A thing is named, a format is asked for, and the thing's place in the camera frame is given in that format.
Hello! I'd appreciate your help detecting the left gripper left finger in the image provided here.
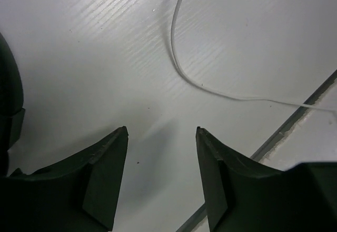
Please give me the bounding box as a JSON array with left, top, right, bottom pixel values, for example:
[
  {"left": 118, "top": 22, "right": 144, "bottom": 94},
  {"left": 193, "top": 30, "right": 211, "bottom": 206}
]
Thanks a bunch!
[{"left": 1, "top": 126, "right": 128, "bottom": 231}]

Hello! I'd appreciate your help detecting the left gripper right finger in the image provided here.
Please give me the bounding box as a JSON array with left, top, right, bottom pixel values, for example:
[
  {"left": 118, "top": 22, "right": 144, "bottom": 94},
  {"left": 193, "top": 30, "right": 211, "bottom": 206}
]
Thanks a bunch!
[{"left": 196, "top": 127, "right": 336, "bottom": 231}]

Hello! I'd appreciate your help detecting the white headphone cable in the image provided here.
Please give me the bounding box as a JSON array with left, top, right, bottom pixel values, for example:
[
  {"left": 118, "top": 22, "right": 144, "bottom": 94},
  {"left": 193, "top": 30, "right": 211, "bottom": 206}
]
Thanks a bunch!
[{"left": 170, "top": 0, "right": 337, "bottom": 112}]

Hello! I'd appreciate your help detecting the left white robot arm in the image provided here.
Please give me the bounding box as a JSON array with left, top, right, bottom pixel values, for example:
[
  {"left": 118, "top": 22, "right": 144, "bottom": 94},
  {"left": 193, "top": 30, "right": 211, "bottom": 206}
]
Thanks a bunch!
[{"left": 1, "top": 38, "right": 336, "bottom": 231}]

